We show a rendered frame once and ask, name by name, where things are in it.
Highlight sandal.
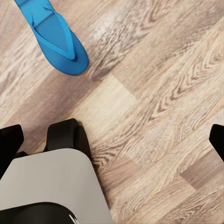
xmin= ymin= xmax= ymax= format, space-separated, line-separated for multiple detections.
xmin=14 ymin=0 xmax=89 ymax=75

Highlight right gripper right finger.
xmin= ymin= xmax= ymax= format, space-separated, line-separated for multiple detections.
xmin=209 ymin=124 xmax=224 ymax=162

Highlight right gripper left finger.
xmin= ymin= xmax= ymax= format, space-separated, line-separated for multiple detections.
xmin=0 ymin=124 xmax=24 ymax=180

